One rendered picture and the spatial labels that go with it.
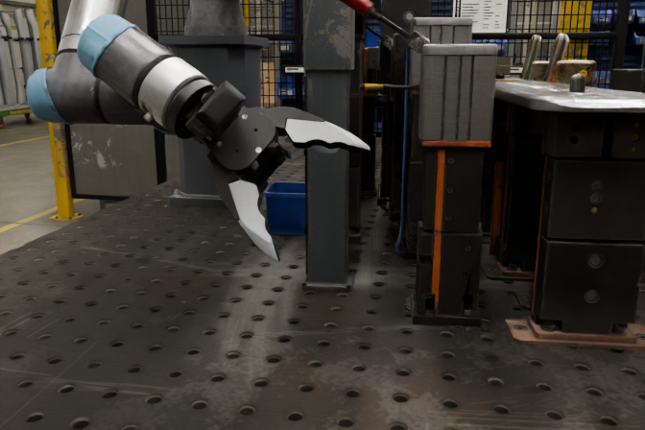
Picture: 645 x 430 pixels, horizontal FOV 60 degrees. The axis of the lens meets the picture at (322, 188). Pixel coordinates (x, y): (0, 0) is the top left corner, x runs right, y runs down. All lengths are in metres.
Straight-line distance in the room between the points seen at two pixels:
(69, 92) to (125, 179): 3.13
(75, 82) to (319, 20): 0.33
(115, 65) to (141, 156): 3.17
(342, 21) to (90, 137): 3.31
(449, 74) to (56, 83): 0.51
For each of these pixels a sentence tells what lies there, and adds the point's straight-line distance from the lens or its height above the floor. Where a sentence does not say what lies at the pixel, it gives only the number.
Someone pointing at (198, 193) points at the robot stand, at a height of 0.73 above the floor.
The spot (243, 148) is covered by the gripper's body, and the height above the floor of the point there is 0.95.
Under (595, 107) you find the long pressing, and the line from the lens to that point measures 0.65.
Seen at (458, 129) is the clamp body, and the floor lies 0.96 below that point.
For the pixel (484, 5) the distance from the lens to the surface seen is 2.37.
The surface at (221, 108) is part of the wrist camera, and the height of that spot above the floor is 1.00.
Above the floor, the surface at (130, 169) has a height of 0.36.
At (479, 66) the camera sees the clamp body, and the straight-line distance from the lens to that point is 0.70.
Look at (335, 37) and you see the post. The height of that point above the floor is 1.07.
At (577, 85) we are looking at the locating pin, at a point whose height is 1.01.
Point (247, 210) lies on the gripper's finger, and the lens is 0.57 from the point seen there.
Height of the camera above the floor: 1.04
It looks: 13 degrees down
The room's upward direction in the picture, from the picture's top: straight up
